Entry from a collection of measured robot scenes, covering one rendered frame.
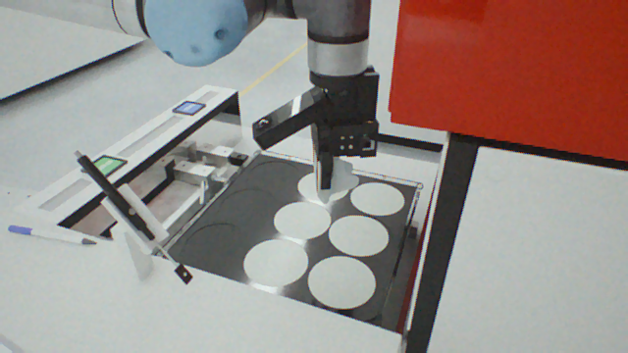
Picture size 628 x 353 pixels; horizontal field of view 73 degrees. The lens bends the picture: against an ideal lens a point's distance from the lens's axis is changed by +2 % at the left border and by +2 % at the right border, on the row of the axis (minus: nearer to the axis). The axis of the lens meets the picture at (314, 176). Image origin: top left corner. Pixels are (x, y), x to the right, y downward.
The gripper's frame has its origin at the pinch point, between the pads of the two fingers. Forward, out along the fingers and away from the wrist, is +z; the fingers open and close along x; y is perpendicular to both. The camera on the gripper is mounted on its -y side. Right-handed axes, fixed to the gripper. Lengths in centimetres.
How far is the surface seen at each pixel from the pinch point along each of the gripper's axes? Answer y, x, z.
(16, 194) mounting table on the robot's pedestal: -62, 33, 17
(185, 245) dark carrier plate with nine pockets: -21.8, 2.6, 9.4
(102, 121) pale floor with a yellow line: -115, 238, 99
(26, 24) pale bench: -169, 303, 48
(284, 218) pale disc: -5.3, 6.9, 9.4
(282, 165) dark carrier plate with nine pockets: -4.0, 24.2, 9.5
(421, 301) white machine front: 6.6, -23.8, -3.6
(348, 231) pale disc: 5.2, 1.5, 9.3
